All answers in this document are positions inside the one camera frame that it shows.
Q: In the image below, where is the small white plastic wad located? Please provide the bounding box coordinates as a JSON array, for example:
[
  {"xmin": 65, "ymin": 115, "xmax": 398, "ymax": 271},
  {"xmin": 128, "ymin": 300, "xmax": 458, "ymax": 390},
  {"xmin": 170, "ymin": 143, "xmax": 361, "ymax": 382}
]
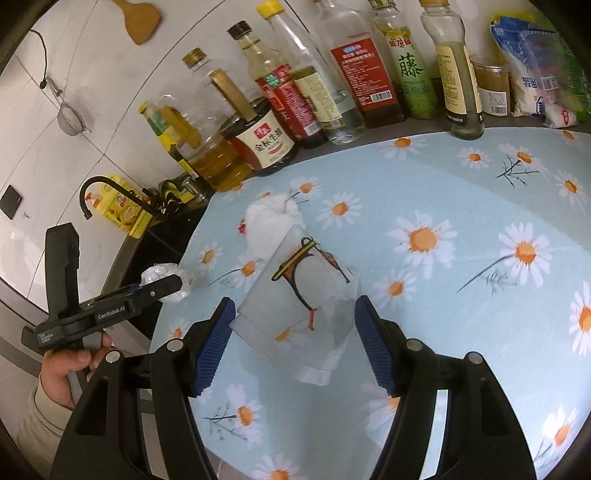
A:
[{"xmin": 139, "ymin": 263, "xmax": 192, "ymax": 304}]

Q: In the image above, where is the clear penguin plastic bag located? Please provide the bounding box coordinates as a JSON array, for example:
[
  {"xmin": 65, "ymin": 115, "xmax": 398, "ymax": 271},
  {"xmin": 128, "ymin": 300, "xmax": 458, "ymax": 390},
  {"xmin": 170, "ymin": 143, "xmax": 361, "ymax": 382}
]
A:
[{"xmin": 231, "ymin": 226, "xmax": 360, "ymax": 386}]

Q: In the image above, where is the white knitted cloth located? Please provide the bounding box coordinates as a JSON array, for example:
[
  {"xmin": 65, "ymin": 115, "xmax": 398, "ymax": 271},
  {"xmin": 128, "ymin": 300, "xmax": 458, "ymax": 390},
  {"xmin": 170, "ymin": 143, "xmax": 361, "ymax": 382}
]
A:
[{"xmin": 245, "ymin": 194, "xmax": 305, "ymax": 262}]

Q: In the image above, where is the beige sleeve forearm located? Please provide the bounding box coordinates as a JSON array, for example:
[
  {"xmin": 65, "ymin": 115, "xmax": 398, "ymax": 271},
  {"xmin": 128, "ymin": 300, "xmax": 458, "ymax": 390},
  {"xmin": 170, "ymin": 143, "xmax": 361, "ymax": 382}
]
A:
[{"xmin": 16, "ymin": 377, "xmax": 73, "ymax": 479}]

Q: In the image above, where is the person's left hand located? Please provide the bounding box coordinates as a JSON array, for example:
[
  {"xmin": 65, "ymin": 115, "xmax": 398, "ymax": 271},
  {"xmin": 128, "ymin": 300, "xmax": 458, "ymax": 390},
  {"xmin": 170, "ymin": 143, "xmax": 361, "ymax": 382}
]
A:
[{"xmin": 40, "ymin": 332, "xmax": 112, "ymax": 410}]

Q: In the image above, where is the yellow carton box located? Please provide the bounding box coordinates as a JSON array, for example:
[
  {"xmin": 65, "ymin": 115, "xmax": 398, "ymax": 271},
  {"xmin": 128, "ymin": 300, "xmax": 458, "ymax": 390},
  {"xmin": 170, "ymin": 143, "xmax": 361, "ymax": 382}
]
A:
[{"xmin": 84, "ymin": 181, "xmax": 152, "ymax": 239}]

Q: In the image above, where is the black curved faucet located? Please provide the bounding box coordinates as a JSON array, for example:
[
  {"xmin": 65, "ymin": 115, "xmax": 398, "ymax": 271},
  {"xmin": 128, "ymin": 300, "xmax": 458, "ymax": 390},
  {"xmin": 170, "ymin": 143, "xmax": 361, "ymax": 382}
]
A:
[{"xmin": 78, "ymin": 175, "xmax": 158, "ymax": 220}]

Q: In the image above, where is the yellow black striped object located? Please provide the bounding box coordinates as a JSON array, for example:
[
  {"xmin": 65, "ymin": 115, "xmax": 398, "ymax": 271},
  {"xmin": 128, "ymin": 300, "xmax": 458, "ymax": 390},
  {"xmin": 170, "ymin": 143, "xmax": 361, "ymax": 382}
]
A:
[{"xmin": 142, "ymin": 176, "xmax": 214, "ymax": 216}]

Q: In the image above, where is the daisy print blue tablecloth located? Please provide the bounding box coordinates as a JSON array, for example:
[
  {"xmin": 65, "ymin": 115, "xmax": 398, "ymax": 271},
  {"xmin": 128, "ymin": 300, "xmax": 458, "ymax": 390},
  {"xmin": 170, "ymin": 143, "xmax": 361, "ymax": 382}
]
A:
[{"xmin": 152, "ymin": 128, "xmax": 590, "ymax": 479}]

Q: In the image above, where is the large cooking oil bottle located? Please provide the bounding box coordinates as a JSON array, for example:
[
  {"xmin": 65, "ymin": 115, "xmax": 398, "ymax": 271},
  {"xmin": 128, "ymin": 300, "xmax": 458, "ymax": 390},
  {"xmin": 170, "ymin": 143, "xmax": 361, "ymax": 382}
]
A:
[{"xmin": 156, "ymin": 48, "xmax": 252, "ymax": 192}]

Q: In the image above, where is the metal mesh strainer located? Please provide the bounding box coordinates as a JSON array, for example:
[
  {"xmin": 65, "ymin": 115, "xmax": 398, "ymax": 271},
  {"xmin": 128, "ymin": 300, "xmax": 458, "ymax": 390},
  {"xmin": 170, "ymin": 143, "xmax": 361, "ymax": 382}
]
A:
[{"xmin": 42, "ymin": 77, "xmax": 90, "ymax": 137}]

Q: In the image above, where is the soy sauce bottle gold neck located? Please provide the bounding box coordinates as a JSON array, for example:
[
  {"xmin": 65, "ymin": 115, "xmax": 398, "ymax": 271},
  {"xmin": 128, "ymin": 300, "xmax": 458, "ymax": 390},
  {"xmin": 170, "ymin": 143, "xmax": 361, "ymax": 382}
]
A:
[{"xmin": 208, "ymin": 69, "xmax": 298, "ymax": 176}]

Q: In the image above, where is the green label oil bottle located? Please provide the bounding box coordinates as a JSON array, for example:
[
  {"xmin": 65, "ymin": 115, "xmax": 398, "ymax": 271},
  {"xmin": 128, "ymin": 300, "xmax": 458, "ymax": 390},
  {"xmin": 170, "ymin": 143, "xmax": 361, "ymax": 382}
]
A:
[{"xmin": 370, "ymin": 0, "xmax": 439, "ymax": 120}]

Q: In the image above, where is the red label vinegar bottle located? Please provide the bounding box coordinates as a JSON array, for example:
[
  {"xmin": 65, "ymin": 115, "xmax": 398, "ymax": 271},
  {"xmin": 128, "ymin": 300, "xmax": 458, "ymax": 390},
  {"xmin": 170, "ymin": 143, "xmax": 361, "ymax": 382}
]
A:
[{"xmin": 228, "ymin": 20, "xmax": 328, "ymax": 149}]

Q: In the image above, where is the wooden spatula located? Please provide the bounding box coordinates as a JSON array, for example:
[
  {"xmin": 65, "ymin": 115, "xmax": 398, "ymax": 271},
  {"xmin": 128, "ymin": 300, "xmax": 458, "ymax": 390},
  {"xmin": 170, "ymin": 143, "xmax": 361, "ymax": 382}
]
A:
[{"xmin": 113, "ymin": 0, "xmax": 162, "ymax": 45}]

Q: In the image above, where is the clear bottle yellow cap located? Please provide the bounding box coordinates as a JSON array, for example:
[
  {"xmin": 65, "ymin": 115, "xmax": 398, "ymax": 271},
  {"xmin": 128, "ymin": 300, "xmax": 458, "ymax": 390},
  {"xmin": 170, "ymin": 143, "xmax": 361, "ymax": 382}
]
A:
[{"xmin": 256, "ymin": 1, "xmax": 366, "ymax": 145}]

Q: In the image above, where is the small brown jar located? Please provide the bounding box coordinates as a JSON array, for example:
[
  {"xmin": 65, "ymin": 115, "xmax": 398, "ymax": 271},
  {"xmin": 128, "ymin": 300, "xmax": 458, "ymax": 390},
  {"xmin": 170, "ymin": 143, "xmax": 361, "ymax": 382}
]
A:
[{"xmin": 470, "ymin": 55, "xmax": 511, "ymax": 117}]

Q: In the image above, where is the dark bottle red label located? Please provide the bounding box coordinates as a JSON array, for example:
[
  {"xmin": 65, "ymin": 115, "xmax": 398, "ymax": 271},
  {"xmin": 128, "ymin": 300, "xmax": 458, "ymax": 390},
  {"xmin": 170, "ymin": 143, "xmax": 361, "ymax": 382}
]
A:
[{"xmin": 315, "ymin": 1, "xmax": 405, "ymax": 128}]

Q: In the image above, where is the blue white salt bag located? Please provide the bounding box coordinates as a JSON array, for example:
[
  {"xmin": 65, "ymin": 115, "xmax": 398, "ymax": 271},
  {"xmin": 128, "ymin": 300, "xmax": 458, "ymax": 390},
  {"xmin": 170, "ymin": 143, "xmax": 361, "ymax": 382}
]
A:
[{"xmin": 490, "ymin": 16, "xmax": 590, "ymax": 129}]

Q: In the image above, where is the tall beige label bottle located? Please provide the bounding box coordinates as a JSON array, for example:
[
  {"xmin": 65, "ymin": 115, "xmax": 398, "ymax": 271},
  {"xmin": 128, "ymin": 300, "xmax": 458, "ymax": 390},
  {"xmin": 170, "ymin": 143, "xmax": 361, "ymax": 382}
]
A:
[{"xmin": 420, "ymin": 1, "xmax": 485, "ymax": 140}]

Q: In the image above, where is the black wall socket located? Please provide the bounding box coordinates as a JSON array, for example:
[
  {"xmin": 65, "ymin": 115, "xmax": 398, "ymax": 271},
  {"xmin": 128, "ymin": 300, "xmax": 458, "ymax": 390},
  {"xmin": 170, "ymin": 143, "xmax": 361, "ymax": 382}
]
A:
[{"xmin": 0, "ymin": 185, "xmax": 23, "ymax": 220}]

